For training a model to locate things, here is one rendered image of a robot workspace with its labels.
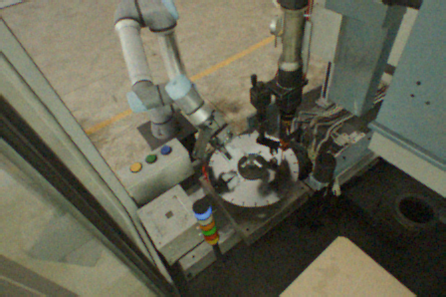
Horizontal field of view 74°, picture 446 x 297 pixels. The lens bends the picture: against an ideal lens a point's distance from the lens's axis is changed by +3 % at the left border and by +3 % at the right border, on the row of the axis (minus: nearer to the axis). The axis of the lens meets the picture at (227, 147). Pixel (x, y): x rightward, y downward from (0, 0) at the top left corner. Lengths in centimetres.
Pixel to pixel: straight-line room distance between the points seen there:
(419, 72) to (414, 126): 11
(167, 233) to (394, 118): 75
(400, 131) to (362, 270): 59
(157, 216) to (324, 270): 60
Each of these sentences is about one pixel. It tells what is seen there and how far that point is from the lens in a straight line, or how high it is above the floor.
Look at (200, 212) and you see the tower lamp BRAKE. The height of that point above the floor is 116.
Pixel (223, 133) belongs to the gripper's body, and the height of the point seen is 112.
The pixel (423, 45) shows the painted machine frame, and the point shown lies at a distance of 60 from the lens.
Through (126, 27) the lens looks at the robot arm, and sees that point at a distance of 119.
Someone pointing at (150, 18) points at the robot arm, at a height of 132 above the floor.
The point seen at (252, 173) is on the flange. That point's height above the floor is 96.
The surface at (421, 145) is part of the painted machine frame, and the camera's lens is 68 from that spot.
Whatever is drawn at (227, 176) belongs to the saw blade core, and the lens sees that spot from 105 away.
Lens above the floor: 180
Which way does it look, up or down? 49 degrees down
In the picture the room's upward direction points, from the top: 10 degrees counter-clockwise
